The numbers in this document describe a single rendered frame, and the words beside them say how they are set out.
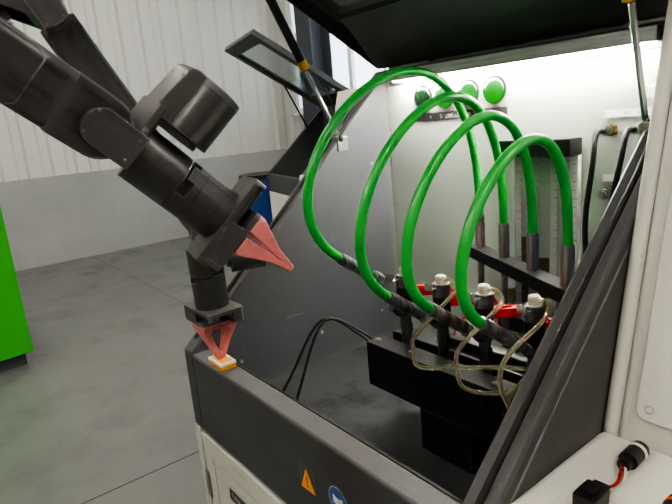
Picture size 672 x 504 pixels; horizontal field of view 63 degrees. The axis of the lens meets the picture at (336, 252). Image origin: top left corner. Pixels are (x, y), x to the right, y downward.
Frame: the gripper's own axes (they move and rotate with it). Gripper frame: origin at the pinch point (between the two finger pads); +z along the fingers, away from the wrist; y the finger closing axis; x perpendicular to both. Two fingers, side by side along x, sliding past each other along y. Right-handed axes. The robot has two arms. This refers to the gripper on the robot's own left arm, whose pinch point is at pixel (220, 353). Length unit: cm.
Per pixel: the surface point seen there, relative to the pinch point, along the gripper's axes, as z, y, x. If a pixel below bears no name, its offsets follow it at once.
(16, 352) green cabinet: 87, 298, 5
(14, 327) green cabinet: 71, 298, 3
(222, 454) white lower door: 19.5, 1.0, 2.2
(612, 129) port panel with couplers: -32, -43, -51
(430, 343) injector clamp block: -0.5, -26.1, -25.3
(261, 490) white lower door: 19.5, -13.0, 2.3
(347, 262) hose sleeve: -17.1, -22.7, -12.3
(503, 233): -17, -31, -39
